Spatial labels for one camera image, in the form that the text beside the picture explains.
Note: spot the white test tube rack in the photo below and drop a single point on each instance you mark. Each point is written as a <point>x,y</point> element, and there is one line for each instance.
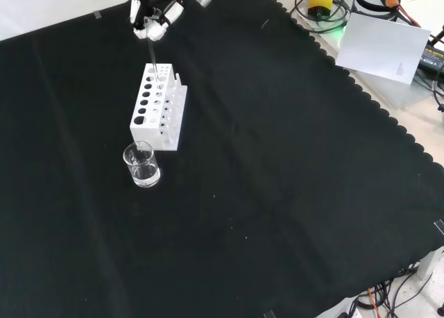
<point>144,130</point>

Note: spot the pale board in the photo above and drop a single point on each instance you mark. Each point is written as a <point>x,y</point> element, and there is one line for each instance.
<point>381,47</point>

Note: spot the black power adapter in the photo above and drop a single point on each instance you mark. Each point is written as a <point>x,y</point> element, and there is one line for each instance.
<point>433,57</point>

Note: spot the clear cloth clip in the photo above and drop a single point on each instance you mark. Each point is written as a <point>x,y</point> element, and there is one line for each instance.
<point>97,14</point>
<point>269,314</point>
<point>439,226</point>

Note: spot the clear glass beaker with water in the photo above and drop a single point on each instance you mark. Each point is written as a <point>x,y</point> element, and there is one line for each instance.
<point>145,175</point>

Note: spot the clear glass rod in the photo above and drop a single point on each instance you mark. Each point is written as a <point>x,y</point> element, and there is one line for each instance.
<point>153,59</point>

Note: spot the yellow stop button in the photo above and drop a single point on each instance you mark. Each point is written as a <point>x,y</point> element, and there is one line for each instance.
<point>320,2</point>

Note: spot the black bench cloth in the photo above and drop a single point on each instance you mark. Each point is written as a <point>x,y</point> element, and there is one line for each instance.
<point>243,175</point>

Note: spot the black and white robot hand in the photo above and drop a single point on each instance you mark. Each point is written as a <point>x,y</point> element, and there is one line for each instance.
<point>152,30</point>

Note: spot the white table leg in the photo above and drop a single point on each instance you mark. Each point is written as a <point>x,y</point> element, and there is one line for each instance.
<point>430,262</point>

